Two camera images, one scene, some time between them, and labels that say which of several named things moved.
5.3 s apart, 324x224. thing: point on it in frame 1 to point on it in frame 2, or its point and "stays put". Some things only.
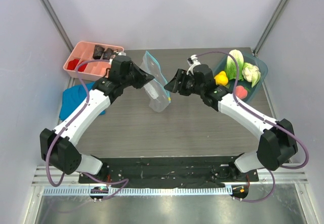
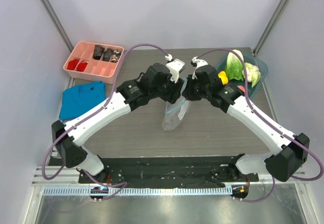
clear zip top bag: (158, 96) to (175, 112)
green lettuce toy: (231, 66) stays put
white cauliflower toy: (251, 73) stays put
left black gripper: (144, 77) to (174, 92)
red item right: (82, 68) stays put
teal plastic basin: (219, 65) stays put
